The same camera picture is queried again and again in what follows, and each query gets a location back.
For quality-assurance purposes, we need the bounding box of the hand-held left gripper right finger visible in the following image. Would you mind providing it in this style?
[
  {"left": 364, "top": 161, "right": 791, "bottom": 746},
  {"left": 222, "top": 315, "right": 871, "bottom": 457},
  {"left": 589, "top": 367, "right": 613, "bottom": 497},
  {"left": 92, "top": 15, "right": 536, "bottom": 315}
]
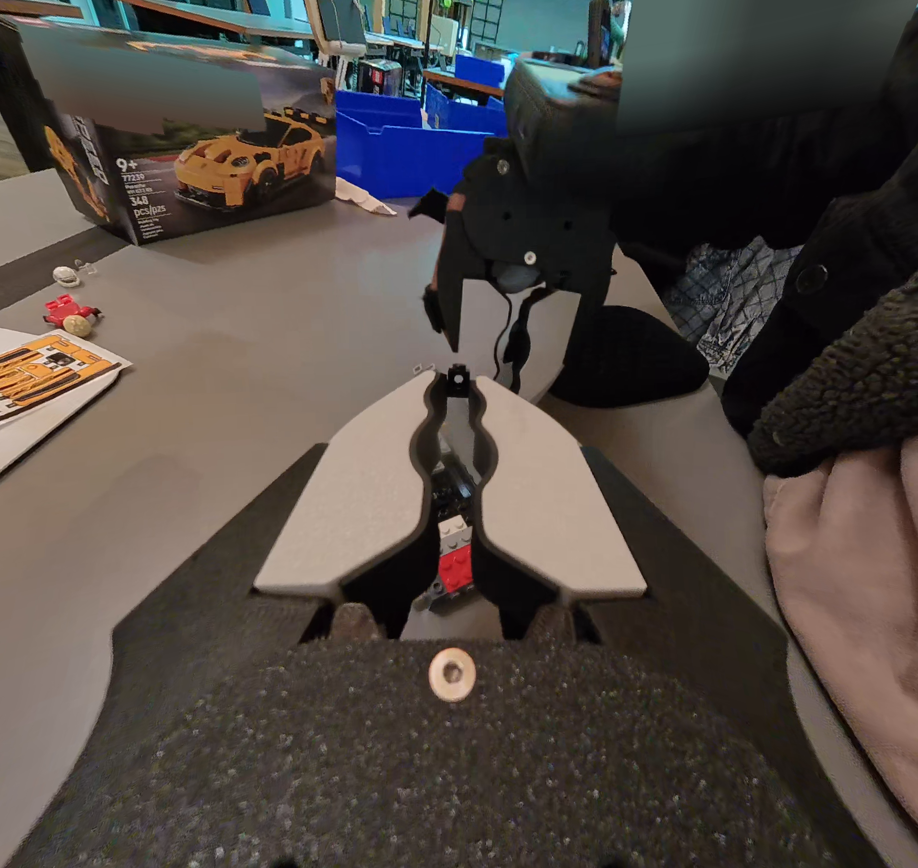
[{"left": 468, "top": 375, "right": 649, "bottom": 641}]

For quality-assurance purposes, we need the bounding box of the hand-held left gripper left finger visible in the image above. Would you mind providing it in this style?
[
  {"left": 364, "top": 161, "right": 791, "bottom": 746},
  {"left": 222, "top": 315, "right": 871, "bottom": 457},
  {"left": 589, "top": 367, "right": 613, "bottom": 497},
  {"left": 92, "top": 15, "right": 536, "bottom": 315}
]
[{"left": 252, "top": 371, "right": 440, "bottom": 641}]

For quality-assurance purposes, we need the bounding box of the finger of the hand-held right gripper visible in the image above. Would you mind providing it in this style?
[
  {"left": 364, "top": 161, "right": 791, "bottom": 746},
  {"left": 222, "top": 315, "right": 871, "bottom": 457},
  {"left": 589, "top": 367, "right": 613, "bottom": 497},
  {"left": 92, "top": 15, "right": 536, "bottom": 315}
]
[
  {"left": 458, "top": 278, "right": 514, "bottom": 381},
  {"left": 502, "top": 286, "right": 583, "bottom": 404}
]

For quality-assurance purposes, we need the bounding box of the toy brick car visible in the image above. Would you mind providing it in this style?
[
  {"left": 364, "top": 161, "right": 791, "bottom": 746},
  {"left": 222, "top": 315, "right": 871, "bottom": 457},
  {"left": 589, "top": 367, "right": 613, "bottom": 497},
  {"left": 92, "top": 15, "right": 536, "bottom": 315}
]
[{"left": 411, "top": 445, "right": 480, "bottom": 615}]

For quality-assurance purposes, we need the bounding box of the white desk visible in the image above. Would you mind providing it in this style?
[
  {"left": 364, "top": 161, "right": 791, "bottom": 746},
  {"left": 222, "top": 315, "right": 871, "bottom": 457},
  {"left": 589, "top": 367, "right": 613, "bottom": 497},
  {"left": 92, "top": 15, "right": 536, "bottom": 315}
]
[{"left": 0, "top": 165, "right": 918, "bottom": 868}]

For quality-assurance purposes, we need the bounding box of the wooden office desk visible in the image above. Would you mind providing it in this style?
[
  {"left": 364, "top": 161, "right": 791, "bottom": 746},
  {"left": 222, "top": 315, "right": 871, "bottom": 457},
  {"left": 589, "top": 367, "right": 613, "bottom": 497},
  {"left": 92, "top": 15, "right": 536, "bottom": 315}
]
[{"left": 111, "top": 0, "right": 318, "bottom": 45}]

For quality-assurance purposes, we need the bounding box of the blue storage bin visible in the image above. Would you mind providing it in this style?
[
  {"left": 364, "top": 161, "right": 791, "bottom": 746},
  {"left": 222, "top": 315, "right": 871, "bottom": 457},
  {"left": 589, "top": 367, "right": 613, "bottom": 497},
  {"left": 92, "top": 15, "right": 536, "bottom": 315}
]
[
  {"left": 334, "top": 88, "right": 506, "bottom": 199},
  {"left": 423, "top": 54, "right": 514, "bottom": 139}
]

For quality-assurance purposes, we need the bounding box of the white paper sheet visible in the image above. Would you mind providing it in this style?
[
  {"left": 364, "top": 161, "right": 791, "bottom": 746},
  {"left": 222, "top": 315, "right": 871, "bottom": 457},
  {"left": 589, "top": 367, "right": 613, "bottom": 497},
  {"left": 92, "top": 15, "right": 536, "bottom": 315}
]
[{"left": 335, "top": 177, "right": 399, "bottom": 218}]

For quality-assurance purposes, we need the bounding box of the blue white patterned fabric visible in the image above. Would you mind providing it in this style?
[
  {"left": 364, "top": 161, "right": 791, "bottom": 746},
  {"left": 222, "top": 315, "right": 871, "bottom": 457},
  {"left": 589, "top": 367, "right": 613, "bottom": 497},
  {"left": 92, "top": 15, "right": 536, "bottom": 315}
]
[{"left": 661, "top": 239, "right": 806, "bottom": 383}]

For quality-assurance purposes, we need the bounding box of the orange and black object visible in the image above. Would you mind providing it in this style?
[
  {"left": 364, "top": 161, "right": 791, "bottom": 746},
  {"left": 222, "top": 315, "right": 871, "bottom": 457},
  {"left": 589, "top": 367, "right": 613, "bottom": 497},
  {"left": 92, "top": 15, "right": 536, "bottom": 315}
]
[{"left": 0, "top": 14, "right": 339, "bottom": 247}]

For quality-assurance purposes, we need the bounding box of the person's beige garment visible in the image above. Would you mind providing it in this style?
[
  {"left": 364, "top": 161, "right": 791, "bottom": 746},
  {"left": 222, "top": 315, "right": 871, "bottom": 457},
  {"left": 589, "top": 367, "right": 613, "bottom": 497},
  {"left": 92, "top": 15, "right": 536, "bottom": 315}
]
[{"left": 762, "top": 436, "right": 918, "bottom": 822}]

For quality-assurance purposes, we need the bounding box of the white booklet stand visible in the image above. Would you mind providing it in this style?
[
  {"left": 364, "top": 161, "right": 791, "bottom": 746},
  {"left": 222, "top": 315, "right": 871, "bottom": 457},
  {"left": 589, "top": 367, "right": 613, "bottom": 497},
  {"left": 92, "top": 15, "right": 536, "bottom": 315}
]
[{"left": 0, "top": 326, "right": 124, "bottom": 476}]

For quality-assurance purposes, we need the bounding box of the orange sticker sheet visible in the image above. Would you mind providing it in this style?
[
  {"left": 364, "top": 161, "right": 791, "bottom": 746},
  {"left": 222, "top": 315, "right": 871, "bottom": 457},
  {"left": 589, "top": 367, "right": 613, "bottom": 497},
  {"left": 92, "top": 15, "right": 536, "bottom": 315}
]
[{"left": 0, "top": 332, "right": 135, "bottom": 426}]

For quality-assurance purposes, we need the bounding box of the red toy figure piece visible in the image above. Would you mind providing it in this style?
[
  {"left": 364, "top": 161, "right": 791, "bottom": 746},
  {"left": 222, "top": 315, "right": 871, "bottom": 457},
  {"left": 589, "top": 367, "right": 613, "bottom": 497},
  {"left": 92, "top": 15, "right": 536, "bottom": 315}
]
[{"left": 42, "top": 293, "right": 106, "bottom": 329}]

